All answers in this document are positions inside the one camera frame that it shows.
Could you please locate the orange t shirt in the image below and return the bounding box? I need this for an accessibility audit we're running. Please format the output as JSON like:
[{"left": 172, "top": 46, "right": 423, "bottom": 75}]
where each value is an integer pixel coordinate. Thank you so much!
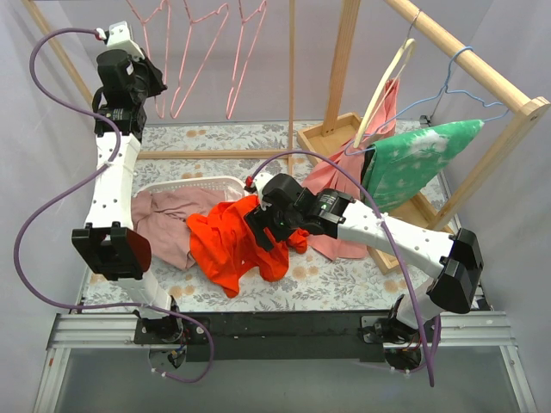
[{"left": 187, "top": 195, "right": 309, "bottom": 298}]

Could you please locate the pink hanger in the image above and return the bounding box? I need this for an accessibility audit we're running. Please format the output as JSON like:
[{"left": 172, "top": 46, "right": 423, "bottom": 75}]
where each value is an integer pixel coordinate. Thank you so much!
[
  {"left": 127, "top": 1, "right": 178, "bottom": 120},
  {"left": 225, "top": 0, "right": 268, "bottom": 120},
  {"left": 170, "top": 1, "right": 230, "bottom": 120}
]

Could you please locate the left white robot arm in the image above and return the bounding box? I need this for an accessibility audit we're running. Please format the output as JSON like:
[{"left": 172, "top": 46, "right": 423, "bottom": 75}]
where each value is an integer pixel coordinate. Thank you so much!
[{"left": 71, "top": 49, "right": 183, "bottom": 344}]

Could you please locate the cream wooden hanger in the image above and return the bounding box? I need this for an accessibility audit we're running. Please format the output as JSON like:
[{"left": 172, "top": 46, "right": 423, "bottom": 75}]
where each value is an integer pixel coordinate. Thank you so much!
[{"left": 353, "top": 24, "right": 417, "bottom": 149}]

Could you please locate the green tie-dye shirt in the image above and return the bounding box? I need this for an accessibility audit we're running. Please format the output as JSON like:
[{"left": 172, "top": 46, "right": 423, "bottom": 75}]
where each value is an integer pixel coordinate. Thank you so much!
[{"left": 362, "top": 120, "right": 485, "bottom": 213}]

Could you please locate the white laundry basket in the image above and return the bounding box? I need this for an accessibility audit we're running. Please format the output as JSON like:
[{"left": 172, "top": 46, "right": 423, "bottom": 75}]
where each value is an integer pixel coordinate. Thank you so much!
[{"left": 139, "top": 176, "right": 246, "bottom": 201}]

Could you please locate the salmon pink garment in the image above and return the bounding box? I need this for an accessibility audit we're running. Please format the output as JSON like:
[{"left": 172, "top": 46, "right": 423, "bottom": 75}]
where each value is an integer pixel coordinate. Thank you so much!
[{"left": 302, "top": 78, "right": 399, "bottom": 261}]

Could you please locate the floral table mat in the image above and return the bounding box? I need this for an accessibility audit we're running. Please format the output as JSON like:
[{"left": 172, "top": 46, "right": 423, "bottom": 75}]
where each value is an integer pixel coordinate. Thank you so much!
[{"left": 83, "top": 122, "right": 407, "bottom": 311}]

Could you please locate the left wooden clothes rack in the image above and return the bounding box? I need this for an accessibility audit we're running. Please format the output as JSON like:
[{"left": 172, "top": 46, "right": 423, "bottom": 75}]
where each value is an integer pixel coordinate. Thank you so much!
[{"left": 48, "top": 1, "right": 296, "bottom": 174}]

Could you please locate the wooden clothes rack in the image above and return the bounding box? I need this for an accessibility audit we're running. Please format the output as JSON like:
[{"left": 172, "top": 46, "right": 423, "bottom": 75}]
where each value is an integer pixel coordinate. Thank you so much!
[
  {"left": 48, "top": 1, "right": 296, "bottom": 174},
  {"left": 296, "top": 0, "right": 551, "bottom": 276}
]

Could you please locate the right wooden clothes rack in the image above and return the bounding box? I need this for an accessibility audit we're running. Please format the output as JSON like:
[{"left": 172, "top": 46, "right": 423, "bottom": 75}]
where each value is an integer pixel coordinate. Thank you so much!
[{"left": 296, "top": 0, "right": 551, "bottom": 276}]

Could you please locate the dusty pink garment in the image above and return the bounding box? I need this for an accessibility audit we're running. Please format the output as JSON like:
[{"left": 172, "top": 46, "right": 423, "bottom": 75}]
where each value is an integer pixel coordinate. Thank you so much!
[{"left": 131, "top": 187, "right": 226, "bottom": 270}]

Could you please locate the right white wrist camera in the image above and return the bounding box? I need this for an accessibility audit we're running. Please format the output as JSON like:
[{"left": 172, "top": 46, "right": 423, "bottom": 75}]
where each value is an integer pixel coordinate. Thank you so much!
[{"left": 244, "top": 172, "right": 274, "bottom": 197}]

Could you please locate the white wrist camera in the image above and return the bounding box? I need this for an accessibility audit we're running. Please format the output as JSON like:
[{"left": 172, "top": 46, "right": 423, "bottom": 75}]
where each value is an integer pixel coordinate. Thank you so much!
[
  {"left": 244, "top": 172, "right": 274, "bottom": 197},
  {"left": 95, "top": 21, "right": 145, "bottom": 61}
]

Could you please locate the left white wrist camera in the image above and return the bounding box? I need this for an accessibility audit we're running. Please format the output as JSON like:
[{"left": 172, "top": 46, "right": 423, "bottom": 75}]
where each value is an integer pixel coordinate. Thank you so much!
[{"left": 95, "top": 21, "right": 145, "bottom": 61}]

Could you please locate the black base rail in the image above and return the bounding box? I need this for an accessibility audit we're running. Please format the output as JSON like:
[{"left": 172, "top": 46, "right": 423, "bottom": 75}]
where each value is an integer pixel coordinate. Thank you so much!
[{"left": 133, "top": 311, "right": 422, "bottom": 370}]

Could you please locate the blue wire hanger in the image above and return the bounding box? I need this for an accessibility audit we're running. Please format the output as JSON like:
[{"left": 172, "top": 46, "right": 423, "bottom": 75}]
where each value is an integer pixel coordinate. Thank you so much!
[{"left": 347, "top": 46, "right": 505, "bottom": 148}]

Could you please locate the aluminium frame rail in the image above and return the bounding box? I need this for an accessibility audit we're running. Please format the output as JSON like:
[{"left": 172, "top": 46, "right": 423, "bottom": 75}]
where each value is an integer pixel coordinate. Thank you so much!
[{"left": 33, "top": 311, "right": 537, "bottom": 412}]

